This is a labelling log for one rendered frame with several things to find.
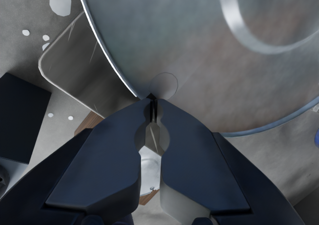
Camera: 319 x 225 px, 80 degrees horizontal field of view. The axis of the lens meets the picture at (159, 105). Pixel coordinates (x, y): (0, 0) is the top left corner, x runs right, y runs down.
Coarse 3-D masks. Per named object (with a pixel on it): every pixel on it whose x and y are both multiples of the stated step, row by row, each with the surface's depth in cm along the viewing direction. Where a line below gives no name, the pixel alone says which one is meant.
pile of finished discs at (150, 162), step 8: (144, 152) 72; (152, 152) 73; (144, 160) 73; (152, 160) 75; (160, 160) 77; (144, 168) 75; (152, 168) 76; (144, 176) 77; (152, 176) 79; (144, 184) 80; (152, 184) 82; (144, 192) 83
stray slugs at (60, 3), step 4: (52, 0) 20; (56, 0) 20; (60, 0) 20; (64, 0) 20; (68, 0) 21; (52, 4) 20; (56, 4) 20; (60, 4) 20; (64, 4) 21; (68, 4) 21; (52, 8) 20; (56, 8) 20; (60, 8) 21; (64, 8) 21; (68, 8) 21; (56, 12) 21; (60, 12) 21; (64, 12) 21; (68, 12) 21; (48, 44) 22; (44, 48) 22
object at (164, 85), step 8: (152, 80) 13; (160, 80) 13; (168, 80) 14; (176, 80) 14; (152, 88) 14; (160, 88) 14; (168, 88) 14; (176, 88) 14; (160, 96) 14; (168, 96) 14
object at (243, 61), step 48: (96, 0) 10; (144, 0) 11; (192, 0) 12; (240, 0) 12; (288, 0) 13; (144, 48) 12; (192, 48) 13; (240, 48) 14; (288, 48) 16; (144, 96) 14; (192, 96) 15; (240, 96) 17; (288, 96) 19
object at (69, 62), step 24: (72, 24) 10; (48, 48) 10; (72, 48) 11; (96, 48) 11; (48, 72) 11; (72, 72) 11; (96, 72) 12; (72, 96) 12; (96, 96) 13; (120, 96) 13
